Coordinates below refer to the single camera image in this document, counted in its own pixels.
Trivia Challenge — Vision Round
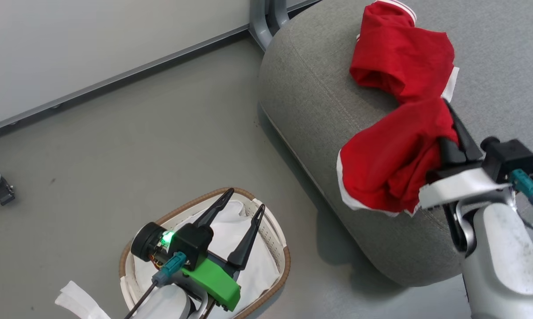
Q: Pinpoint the grey fabric sofa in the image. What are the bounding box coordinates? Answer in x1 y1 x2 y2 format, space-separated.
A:
258 0 533 287

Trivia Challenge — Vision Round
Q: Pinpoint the grey partition post with foot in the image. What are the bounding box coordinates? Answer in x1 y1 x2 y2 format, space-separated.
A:
248 0 290 52

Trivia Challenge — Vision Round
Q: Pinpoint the white folded strip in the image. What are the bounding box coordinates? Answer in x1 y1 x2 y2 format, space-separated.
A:
55 280 113 319

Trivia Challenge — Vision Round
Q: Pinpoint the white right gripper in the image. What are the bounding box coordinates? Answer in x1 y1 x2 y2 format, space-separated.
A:
419 99 514 210

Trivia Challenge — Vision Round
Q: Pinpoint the teal left cable connector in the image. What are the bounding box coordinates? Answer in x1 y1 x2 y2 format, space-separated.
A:
151 252 188 286

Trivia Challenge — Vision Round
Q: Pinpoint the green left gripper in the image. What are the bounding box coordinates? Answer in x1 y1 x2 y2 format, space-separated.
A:
180 188 266 312

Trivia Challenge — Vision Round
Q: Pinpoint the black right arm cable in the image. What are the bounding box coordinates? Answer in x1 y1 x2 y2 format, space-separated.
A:
514 205 533 235

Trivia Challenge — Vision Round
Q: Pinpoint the white woven-rim laundry basket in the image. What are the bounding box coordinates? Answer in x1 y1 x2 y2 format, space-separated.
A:
119 187 292 319

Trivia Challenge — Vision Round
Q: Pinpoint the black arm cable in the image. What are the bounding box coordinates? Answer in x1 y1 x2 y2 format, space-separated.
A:
123 281 159 319
514 205 533 235

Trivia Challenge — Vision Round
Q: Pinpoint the grey partition base rail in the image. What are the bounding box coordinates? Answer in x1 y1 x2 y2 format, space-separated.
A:
0 0 321 139

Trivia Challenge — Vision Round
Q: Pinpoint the red shirt with white trim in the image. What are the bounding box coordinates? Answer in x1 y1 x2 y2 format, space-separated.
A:
336 0 460 218

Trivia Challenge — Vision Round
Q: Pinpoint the teal right cable connector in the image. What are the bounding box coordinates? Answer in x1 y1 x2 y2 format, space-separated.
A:
509 168 533 209

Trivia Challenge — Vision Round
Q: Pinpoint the teal cable connector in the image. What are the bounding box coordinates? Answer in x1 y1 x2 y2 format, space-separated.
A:
151 252 188 286
509 168 533 209

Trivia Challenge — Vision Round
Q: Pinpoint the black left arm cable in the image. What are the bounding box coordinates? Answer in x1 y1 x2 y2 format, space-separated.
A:
123 281 159 319

